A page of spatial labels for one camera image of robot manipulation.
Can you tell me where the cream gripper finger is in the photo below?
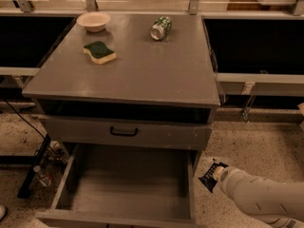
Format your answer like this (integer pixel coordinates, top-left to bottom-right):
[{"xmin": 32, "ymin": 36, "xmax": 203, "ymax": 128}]
[{"xmin": 213, "ymin": 166, "xmax": 224, "ymax": 181}]

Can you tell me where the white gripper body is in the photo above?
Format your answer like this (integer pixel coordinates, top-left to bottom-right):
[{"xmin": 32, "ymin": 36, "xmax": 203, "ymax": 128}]
[{"xmin": 218, "ymin": 166, "xmax": 246, "ymax": 196}]

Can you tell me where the dark blue rxbar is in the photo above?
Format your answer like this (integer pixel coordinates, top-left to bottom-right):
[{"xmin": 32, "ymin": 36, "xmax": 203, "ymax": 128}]
[{"xmin": 199, "ymin": 160, "xmax": 227, "ymax": 192}]

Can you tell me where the closed grey top drawer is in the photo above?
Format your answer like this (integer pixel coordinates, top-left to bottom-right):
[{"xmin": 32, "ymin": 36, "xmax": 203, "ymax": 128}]
[{"xmin": 40, "ymin": 115, "xmax": 212, "ymax": 151}]

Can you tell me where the grey drawer cabinet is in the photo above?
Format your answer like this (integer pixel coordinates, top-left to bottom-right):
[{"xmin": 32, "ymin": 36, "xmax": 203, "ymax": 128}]
[{"xmin": 21, "ymin": 12, "xmax": 221, "ymax": 228}]

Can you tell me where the open grey middle drawer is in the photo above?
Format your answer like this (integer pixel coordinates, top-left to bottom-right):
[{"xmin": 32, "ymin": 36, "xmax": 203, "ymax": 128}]
[{"xmin": 36, "ymin": 144, "xmax": 198, "ymax": 228}]

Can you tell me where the green soda can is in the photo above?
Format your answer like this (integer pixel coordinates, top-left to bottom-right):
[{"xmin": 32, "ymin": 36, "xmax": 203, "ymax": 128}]
[{"xmin": 150, "ymin": 16, "xmax": 172, "ymax": 41}]

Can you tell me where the green yellow sponge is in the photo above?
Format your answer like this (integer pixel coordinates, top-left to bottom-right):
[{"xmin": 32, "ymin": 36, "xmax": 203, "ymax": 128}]
[{"xmin": 83, "ymin": 41, "xmax": 116, "ymax": 65}]

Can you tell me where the clear plastic bottle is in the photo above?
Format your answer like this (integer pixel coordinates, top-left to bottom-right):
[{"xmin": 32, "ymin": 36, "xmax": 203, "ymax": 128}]
[{"xmin": 33, "ymin": 165, "xmax": 52, "ymax": 187}]

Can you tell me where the beige bowl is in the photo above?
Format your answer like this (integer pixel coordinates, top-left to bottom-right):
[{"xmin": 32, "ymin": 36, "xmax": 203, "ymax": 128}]
[{"xmin": 76, "ymin": 11, "xmax": 110, "ymax": 32}]

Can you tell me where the black table leg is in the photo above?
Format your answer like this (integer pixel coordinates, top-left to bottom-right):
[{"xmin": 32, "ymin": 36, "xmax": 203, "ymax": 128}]
[{"xmin": 16, "ymin": 134, "xmax": 51, "ymax": 200}]

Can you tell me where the metal bracket under shelf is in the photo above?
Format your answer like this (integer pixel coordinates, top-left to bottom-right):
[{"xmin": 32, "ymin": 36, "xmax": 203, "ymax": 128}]
[{"xmin": 241, "ymin": 82, "xmax": 256, "ymax": 123}]

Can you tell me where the black drawer handle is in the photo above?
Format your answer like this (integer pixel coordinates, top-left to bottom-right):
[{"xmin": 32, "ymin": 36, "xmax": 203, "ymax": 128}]
[{"xmin": 109, "ymin": 126, "xmax": 139, "ymax": 137}]

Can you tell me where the black cable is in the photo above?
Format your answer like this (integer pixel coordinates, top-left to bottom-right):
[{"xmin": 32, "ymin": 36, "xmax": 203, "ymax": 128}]
[{"xmin": 2, "ymin": 99, "xmax": 66, "ymax": 163}]

